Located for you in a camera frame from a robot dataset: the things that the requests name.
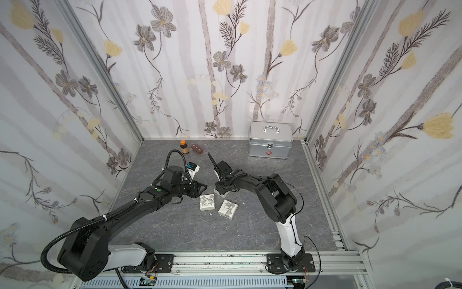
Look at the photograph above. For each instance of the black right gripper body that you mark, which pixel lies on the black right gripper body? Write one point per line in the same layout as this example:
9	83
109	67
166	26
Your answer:
222	175

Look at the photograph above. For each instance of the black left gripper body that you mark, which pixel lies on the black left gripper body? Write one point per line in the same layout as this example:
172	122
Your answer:
193	186

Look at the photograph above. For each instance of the white jewelry box lid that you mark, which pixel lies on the white jewelry box lid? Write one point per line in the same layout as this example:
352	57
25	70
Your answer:
221	189

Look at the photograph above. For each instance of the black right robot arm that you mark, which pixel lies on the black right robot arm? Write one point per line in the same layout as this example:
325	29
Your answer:
279	204

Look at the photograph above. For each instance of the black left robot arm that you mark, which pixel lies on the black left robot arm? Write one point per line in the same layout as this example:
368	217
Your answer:
85	249

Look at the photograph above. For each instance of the white bow jewelry box left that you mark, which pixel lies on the white bow jewelry box left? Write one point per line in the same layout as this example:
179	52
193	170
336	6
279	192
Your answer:
207	202

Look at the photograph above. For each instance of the white bow jewelry box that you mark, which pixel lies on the white bow jewelry box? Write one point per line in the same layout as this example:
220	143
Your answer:
207	202
228	209

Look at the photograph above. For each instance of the small dark red box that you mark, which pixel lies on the small dark red box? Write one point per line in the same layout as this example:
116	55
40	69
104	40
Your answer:
196	148

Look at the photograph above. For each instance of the white bow jewelry box middle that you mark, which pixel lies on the white bow jewelry box middle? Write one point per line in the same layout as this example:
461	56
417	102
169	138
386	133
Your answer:
228	209

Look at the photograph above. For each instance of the brown bottle orange cap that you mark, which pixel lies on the brown bottle orange cap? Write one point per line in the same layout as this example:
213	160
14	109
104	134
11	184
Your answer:
184	147

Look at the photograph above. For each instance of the silver aluminium first aid case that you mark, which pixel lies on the silver aluminium first aid case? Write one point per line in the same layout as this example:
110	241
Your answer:
270	140

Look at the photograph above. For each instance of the small green circuit board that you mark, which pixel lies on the small green circuit board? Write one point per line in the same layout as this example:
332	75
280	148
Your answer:
148	281

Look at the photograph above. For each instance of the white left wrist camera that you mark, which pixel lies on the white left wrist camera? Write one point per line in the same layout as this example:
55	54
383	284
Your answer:
192	169

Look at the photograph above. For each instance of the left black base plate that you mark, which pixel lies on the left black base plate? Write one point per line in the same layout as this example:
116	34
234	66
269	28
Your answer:
158	263

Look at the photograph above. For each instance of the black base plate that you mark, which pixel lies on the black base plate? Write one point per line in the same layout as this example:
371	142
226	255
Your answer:
158	263
276	265

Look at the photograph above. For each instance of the white slotted cable duct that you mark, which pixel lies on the white slotted cable duct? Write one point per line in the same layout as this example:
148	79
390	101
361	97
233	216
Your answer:
213	282

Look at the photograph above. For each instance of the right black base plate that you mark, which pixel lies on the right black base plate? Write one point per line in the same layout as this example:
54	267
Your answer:
276	265

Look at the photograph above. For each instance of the aluminium mounting rail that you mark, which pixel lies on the aluminium mounting rail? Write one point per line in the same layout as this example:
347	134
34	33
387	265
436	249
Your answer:
339	270

